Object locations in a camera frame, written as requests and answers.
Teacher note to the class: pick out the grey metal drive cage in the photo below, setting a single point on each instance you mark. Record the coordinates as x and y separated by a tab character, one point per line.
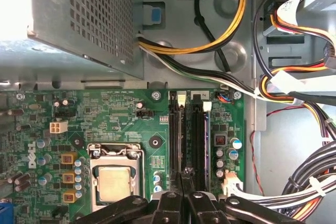
286	51

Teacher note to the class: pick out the CPU socket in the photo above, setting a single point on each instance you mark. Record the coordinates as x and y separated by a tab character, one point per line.
136	153

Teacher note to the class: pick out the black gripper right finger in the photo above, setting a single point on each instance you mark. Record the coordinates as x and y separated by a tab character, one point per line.
202	208

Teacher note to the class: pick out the metal socket cover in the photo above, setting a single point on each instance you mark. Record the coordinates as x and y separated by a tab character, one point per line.
115	161

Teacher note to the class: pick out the black RAM slot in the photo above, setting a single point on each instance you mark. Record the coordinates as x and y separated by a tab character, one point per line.
198	142
174	142

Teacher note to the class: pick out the silver CPU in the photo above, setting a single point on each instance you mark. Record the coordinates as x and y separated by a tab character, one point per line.
114	182

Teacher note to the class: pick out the white four pin connector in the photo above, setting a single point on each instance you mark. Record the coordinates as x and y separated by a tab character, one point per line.
58	127

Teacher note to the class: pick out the grey power supply unit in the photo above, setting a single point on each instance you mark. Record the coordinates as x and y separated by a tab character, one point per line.
92	11

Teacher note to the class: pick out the blue video port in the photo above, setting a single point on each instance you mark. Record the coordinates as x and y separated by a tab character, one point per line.
5	211

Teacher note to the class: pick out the black open PC case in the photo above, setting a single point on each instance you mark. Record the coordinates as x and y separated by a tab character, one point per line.
231	11

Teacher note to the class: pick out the green motherboard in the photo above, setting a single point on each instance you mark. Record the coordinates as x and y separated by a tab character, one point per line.
118	108

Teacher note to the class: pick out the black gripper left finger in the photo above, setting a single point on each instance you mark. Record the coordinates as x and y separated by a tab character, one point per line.
168	208

